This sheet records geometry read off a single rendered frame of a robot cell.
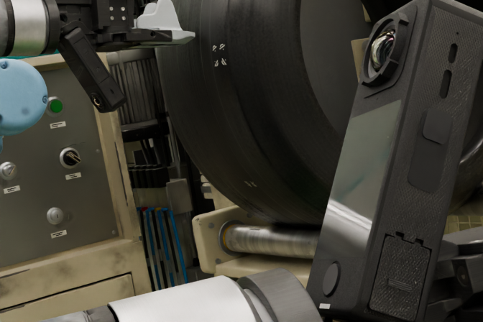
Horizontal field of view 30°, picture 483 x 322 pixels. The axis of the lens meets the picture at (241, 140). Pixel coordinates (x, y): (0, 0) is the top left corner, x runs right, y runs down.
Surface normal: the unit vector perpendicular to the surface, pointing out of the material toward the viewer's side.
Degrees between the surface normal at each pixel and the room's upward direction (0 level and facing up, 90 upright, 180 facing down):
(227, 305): 24
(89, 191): 90
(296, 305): 37
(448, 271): 85
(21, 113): 89
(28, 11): 75
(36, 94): 90
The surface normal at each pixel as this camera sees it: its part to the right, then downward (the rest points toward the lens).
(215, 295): -0.06, -0.90
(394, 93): -0.91, -0.32
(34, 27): 0.53, 0.13
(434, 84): 0.31, -0.15
